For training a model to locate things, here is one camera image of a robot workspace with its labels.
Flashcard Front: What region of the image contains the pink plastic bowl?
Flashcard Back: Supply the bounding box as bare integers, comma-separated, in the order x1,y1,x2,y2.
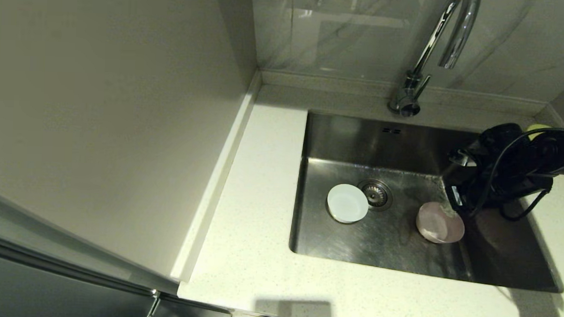
414,201,466,245

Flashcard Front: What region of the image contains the chrome appliance door handle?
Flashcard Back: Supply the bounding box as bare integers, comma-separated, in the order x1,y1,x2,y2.
144,288,162,317

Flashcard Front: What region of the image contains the stainless steel sink basin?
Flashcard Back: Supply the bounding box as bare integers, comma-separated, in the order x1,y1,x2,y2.
287,110,564,294

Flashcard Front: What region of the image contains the dark steel appliance door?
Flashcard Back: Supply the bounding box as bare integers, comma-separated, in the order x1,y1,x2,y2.
0,231,235,317

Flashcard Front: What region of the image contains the chrome gooseneck faucet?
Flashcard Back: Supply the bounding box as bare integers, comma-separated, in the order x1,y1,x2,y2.
388,0,482,121

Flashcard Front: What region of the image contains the white plastic bowl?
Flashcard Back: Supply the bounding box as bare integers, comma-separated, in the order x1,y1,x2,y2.
326,183,370,225

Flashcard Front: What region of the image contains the yellow plastic bowl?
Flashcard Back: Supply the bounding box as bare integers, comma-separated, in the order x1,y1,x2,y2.
526,123,552,141

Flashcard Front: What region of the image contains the round metal drain strainer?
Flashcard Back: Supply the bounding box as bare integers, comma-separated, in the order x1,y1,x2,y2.
357,179,394,212

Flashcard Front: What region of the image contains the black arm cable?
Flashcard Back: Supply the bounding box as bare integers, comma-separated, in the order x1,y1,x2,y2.
467,126,564,224

